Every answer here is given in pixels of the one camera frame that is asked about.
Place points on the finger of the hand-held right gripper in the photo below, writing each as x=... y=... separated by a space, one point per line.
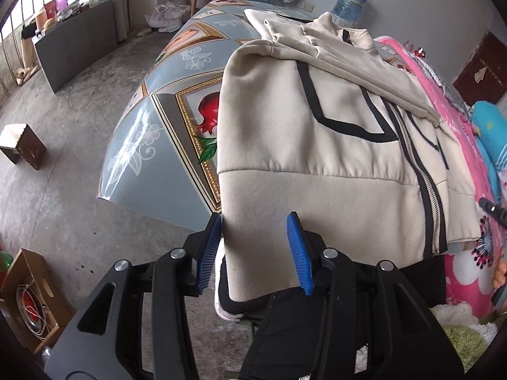
x=497 y=213

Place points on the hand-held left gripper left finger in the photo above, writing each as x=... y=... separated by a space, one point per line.
x=209 y=253

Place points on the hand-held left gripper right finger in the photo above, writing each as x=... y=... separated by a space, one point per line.
x=299 y=257

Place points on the beige zip jacket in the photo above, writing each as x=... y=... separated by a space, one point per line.
x=297 y=134

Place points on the person's white shoe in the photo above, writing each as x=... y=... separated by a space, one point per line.
x=222 y=308

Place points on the blue pillow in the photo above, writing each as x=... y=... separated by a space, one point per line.
x=491 y=134

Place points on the pink floral blanket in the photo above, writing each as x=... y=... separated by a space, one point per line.
x=471 y=297

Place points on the fruit print tablecloth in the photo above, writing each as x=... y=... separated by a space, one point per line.
x=158 y=142

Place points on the silver lace cloth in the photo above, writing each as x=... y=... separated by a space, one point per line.
x=451 y=91

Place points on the green white fluffy cloth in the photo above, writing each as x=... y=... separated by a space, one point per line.
x=467 y=340

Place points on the dark red door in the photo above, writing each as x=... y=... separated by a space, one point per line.
x=483 y=67

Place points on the cardboard box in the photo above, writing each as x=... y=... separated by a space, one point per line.
x=35 y=281

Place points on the small wooden stool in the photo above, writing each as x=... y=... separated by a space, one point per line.
x=23 y=146

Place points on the grey low cabinet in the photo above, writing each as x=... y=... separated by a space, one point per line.
x=75 y=51

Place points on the white plastic bag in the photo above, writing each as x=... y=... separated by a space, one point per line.
x=168 y=14

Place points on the blue water bottle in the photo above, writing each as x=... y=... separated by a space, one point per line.
x=348 y=2

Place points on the grey curtain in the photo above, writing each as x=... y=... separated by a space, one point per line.
x=119 y=4

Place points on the white wall socket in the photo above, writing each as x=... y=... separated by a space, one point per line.
x=305 y=6

